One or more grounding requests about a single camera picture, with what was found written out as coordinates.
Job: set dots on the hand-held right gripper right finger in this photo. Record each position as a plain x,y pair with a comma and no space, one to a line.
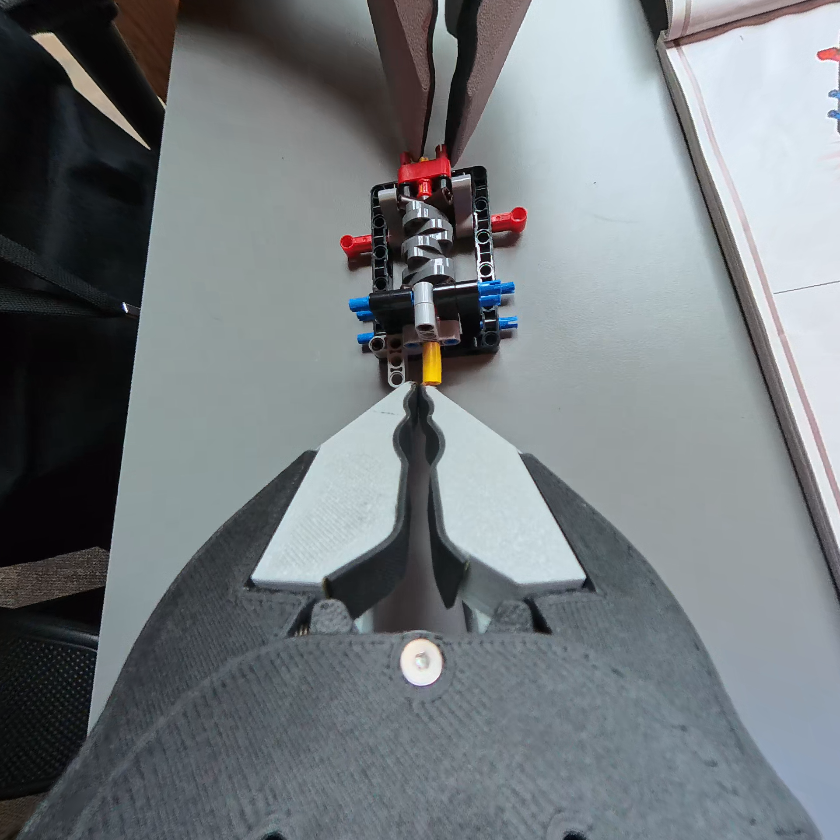
505,518

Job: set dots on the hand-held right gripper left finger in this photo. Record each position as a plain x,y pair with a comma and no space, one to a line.
334,518

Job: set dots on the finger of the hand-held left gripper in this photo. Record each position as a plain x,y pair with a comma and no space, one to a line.
403,59
492,65

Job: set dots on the black lego frame assembly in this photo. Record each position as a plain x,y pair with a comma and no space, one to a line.
426,249

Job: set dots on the lego instruction booklet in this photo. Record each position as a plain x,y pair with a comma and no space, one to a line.
787,197

